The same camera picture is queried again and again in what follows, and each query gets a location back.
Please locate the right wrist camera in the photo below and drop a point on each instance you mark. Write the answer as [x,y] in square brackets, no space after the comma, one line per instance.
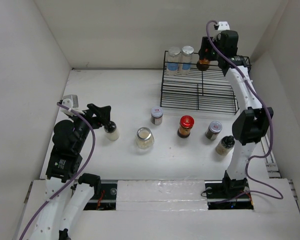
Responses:
[221,26]

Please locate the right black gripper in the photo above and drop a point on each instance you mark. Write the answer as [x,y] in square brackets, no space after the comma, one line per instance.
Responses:
[205,44]

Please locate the black cap white bottle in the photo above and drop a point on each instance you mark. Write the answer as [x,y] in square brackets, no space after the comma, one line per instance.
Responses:
[111,131]

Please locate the open glass jar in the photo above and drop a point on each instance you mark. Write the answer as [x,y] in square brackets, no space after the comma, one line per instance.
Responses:
[144,139]

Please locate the metal mounting rail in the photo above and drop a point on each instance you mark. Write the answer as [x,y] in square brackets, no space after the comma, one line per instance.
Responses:
[105,200]

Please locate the black wire rack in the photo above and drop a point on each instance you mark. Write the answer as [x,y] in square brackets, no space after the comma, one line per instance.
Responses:
[206,91]

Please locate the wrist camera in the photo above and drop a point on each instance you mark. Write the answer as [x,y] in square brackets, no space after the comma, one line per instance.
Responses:
[70,101]
[221,26]

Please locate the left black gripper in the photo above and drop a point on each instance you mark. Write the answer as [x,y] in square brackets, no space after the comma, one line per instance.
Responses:
[102,112]

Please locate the red lid sauce jar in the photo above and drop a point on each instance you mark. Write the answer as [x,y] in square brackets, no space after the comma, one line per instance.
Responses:
[186,123]
[203,65]

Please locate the black cap beige bottle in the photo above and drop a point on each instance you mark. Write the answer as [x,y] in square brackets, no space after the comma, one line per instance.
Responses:
[225,145]

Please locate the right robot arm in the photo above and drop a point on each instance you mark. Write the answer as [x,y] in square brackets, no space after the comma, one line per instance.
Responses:
[253,122]

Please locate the silver lid spice shaker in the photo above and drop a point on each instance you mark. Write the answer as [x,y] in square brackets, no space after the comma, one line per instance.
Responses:
[173,57]

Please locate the white lid dark jar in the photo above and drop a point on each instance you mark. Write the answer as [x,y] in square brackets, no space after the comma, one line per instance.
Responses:
[156,115]

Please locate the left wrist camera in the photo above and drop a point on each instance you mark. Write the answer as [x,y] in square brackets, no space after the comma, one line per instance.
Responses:
[70,101]

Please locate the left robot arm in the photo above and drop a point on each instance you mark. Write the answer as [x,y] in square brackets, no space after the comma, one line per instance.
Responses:
[67,188]

